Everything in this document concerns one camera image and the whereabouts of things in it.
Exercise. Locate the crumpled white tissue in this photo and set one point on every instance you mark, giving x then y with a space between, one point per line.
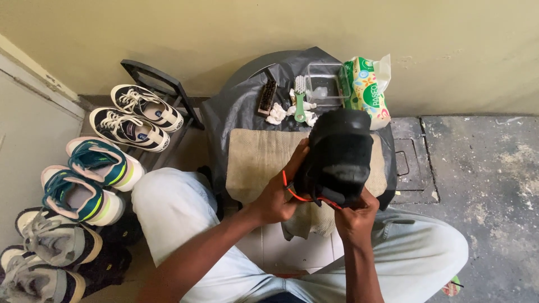
309 105
276 114
311 119

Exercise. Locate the person's light blue jeans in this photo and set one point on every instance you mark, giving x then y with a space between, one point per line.
177 210

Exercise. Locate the black and white canvas sneaker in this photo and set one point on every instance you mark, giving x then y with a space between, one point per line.
143 105
126 130

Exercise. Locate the green flip flop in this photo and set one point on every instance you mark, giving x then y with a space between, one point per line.
451 288

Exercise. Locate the green and white brush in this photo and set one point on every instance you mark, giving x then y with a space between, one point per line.
300 108

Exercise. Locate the orange shoelace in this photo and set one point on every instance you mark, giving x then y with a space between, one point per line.
299 197

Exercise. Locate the black shoe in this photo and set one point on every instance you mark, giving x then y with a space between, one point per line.
337 160

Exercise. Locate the clear plastic container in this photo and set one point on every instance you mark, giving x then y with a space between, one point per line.
332 86

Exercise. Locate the person's left hand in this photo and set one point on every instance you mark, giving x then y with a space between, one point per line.
271 197

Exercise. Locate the white door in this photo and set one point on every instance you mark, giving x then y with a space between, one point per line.
29 147

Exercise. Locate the person's right hand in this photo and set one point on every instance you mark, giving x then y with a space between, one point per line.
356 223

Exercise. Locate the green floral tissue packet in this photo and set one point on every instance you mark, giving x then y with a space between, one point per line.
370 96

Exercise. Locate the black shoe rack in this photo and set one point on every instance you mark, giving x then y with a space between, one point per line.
168 84

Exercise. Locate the wooden shoe brush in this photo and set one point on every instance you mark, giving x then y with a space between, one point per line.
268 97

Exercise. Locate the beige cloth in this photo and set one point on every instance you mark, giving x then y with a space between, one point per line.
257 164

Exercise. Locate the teal and white sneaker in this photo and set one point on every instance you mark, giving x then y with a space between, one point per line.
71 195
101 162

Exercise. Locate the dark black sneaker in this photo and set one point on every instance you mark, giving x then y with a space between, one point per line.
107 267
124 231

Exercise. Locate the black plastic sheet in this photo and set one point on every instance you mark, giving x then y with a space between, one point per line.
236 105

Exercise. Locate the grey and cream sneaker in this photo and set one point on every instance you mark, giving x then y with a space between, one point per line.
38 277
59 240

